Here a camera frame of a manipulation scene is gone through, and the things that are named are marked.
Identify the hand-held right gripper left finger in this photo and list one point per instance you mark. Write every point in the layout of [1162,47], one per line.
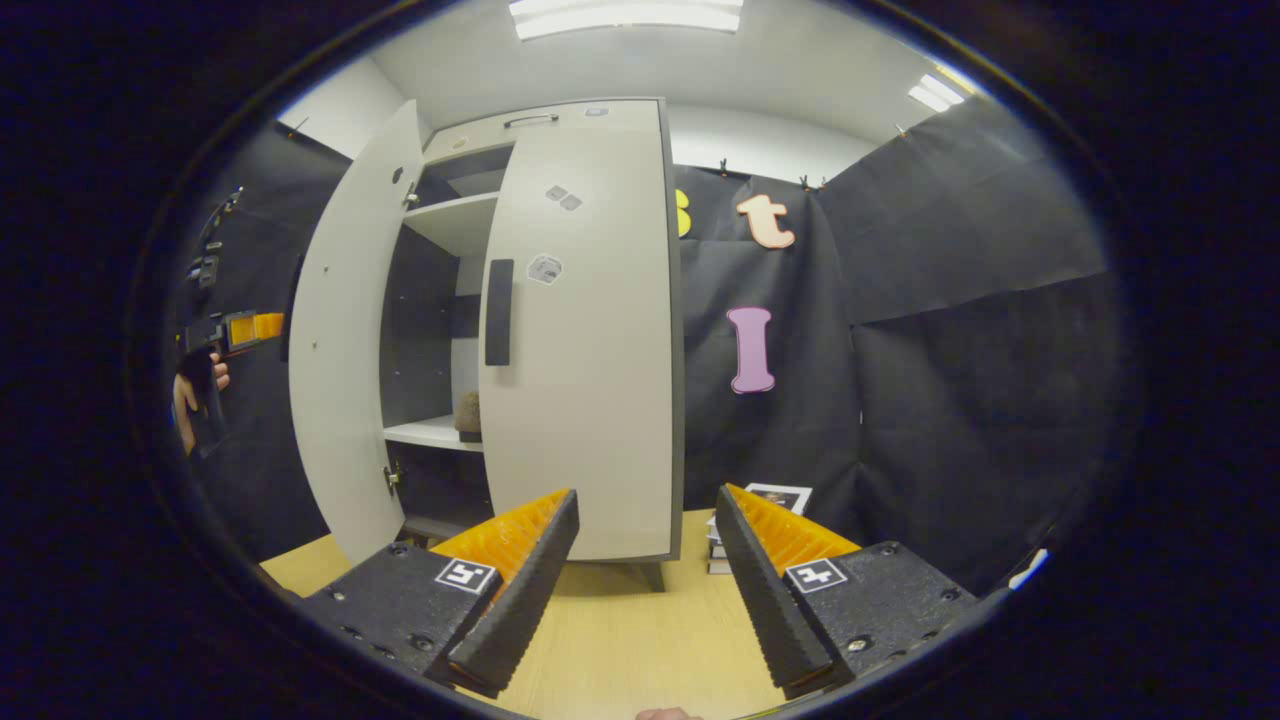
[530,590]

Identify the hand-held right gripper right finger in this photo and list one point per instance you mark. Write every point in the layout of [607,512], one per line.
[765,600]

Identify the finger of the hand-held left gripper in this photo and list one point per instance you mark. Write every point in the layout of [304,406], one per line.
[260,328]

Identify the white cabinet door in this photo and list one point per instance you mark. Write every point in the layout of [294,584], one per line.
[340,400]
[600,400]

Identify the white shoe cabinet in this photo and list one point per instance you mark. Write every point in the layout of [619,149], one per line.
[415,330]

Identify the brown fuzzy shoe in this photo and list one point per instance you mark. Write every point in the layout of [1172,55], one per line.
[469,412]

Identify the metal door hinge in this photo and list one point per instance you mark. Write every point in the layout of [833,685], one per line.
[410,195]
[392,477]

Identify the white cabinet drawer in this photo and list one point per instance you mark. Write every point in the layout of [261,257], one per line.
[480,130]

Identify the black backdrop cloth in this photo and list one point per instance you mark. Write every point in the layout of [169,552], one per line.
[950,400]
[260,450]

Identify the stack of books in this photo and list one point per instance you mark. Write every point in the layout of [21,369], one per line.
[785,497]

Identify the large ceiling light panel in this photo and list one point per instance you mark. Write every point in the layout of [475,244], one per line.
[625,18]

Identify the small ceiling light panel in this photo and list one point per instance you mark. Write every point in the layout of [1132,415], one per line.
[937,92]

